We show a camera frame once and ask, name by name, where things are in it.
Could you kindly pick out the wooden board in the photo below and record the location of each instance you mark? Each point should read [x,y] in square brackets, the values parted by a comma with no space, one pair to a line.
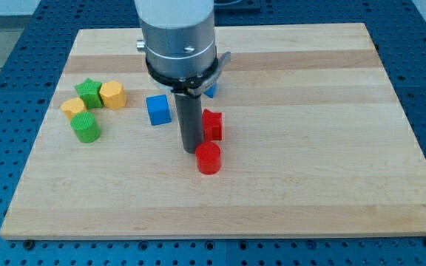
[315,144]

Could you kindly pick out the black clamp with lever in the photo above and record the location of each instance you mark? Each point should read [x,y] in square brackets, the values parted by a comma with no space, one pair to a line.
[192,86]

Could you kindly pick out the blue cube block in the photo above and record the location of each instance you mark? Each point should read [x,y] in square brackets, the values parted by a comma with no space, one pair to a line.
[158,110]

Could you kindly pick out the red cylinder block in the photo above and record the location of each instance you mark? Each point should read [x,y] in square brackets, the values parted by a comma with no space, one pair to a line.
[208,156]

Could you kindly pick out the green star block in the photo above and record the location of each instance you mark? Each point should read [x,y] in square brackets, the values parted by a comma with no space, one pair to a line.
[88,91]

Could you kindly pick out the yellow round block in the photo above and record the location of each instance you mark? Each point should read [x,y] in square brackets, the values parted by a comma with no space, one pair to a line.
[72,107]

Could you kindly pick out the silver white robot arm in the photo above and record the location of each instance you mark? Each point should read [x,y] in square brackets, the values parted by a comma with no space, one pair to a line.
[179,35]

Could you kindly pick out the red star block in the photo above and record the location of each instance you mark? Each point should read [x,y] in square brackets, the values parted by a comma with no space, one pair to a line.
[212,125]

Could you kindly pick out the blue block behind arm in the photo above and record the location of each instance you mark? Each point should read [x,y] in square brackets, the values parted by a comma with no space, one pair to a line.
[211,91]

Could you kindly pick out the yellow hexagon block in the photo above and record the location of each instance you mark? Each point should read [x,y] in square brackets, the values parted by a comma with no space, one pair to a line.
[113,95]

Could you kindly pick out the green cylinder block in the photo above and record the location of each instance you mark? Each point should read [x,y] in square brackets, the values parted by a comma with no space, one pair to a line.
[85,127]

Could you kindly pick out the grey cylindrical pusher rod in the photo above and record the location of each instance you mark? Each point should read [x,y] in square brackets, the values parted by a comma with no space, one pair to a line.
[189,113]

